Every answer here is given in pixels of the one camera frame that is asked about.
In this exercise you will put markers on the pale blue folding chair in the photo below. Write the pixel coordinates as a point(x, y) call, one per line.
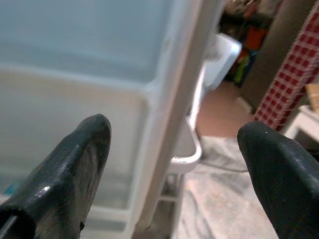
point(224, 62)

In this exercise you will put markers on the small white table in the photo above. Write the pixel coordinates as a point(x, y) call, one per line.
point(306, 122)

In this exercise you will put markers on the red white checkered cloth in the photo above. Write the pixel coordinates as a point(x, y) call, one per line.
point(291, 74)

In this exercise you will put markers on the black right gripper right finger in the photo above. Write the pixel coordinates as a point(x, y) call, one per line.
point(284, 179)

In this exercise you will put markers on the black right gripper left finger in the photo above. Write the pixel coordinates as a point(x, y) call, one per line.
point(62, 179)

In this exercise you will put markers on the grey fridge with white interior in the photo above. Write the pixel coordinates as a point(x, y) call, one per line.
point(74, 87)

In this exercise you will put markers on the white frame folding chair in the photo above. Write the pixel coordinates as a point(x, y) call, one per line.
point(189, 159)

